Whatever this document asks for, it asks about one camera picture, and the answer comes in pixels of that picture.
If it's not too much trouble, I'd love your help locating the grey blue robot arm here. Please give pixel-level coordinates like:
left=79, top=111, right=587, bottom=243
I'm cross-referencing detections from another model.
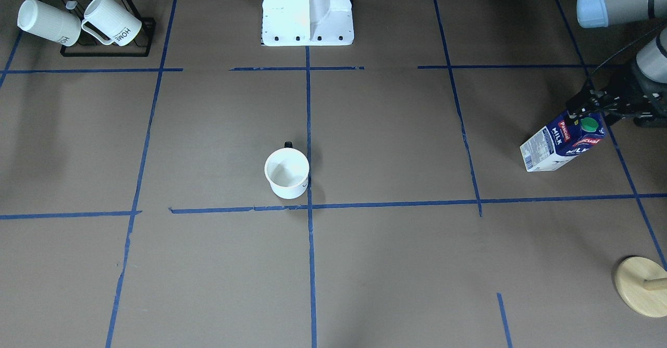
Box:
left=565, top=0, right=666, bottom=128

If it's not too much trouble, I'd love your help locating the wooden mug tree stand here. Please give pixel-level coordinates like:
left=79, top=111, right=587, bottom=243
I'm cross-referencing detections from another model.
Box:
left=614, top=256, right=666, bottom=318

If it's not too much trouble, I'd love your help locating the white smiley face mug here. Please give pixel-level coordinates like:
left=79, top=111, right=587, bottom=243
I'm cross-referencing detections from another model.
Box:
left=264, top=141, right=310, bottom=200

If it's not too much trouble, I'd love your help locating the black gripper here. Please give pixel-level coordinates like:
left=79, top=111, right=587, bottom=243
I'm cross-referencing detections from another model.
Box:
left=605, top=61, right=666, bottom=129

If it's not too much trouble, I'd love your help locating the white ribbed mug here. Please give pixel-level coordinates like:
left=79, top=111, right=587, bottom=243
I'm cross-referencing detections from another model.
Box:
left=17, top=0, right=81, bottom=47

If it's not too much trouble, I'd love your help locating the white HOME mug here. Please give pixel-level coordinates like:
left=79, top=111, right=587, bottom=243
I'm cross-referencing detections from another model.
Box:
left=81, top=0, right=142, bottom=46

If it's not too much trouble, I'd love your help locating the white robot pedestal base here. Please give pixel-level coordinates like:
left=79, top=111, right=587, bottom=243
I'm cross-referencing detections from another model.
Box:
left=261, top=0, right=355, bottom=47

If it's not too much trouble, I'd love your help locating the black wire mug rack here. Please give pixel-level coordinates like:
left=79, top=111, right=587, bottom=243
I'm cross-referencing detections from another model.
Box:
left=17, top=0, right=156, bottom=57

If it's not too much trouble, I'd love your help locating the blue Pascual milk carton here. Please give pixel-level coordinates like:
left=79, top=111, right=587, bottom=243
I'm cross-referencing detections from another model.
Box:
left=520, top=110, right=607, bottom=172

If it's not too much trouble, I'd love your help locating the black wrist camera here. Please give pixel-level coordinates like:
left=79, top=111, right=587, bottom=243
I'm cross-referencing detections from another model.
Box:
left=565, top=82, right=612, bottom=120

